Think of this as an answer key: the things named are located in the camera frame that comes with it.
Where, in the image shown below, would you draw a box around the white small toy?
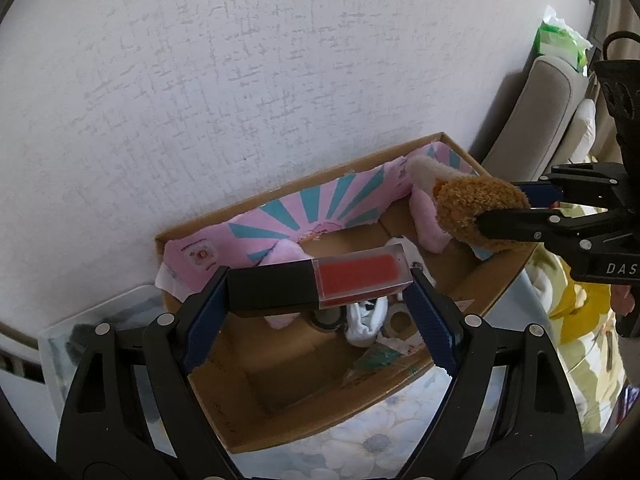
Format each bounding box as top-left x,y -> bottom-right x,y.
344,237 -> 427,349

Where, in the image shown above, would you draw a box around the white door frame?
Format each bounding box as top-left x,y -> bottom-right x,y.
0,320 -> 48,388

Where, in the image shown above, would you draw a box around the person's right hand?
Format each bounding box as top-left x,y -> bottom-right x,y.
611,284 -> 637,317

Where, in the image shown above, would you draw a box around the blue floral bedsheet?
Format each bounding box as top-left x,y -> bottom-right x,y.
235,270 -> 556,480

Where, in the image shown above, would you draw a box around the pink printed cardboard box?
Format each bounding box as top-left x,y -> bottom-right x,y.
154,131 -> 538,453

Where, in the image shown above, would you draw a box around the green printed packet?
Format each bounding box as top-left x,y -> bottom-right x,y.
347,344 -> 403,377

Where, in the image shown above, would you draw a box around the brown plush toy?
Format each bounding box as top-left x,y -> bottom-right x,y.
431,172 -> 531,257

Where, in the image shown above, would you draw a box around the green wet wipes pack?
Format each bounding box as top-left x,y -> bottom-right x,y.
534,6 -> 592,70

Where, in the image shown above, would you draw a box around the clear plastic bin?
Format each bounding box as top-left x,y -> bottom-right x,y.
37,284 -> 168,401

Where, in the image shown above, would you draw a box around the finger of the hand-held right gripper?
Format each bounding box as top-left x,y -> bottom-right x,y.
511,162 -> 626,208
475,207 -> 591,250

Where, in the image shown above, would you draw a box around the pink fluffy cloth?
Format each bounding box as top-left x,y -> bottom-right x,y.
406,155 -> 453,254

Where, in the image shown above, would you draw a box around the red lip gloss tube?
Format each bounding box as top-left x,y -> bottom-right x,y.
227,241 -> 414,318

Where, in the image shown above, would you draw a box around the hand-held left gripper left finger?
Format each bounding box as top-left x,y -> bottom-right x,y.
56,265 -> 241,480

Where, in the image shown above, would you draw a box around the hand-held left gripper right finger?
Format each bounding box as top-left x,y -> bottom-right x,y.
400,266 -> 586,480

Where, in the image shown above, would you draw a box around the white pillow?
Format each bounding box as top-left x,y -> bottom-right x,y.
574,99 -> 601,161

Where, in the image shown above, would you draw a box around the pink plush toy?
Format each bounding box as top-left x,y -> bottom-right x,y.
248,239 -> 313,331

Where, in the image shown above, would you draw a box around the clear tape roll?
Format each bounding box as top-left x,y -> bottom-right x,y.
384,309 -> 417,337
309,307 -> 346,334

